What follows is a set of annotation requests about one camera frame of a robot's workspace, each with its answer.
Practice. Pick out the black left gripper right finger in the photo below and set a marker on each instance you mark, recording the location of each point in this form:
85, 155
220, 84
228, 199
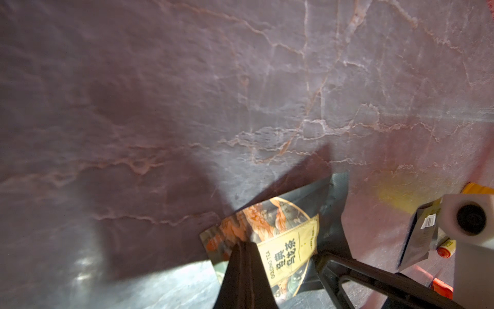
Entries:
402, 292

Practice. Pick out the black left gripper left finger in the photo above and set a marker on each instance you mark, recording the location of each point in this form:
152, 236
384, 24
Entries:
245, 284

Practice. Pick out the black yellow oolong tea bag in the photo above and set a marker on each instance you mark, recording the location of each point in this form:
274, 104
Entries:
288, 230

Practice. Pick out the red tea bag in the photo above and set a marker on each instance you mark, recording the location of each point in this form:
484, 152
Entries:
442, 288

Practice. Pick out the black tea bag with label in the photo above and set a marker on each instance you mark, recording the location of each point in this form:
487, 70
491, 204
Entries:
422, 235

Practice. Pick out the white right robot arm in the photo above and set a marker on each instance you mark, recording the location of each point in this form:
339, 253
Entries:
468, 219

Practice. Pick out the yellow pen cup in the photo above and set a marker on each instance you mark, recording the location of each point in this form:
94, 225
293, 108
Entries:
473, 188

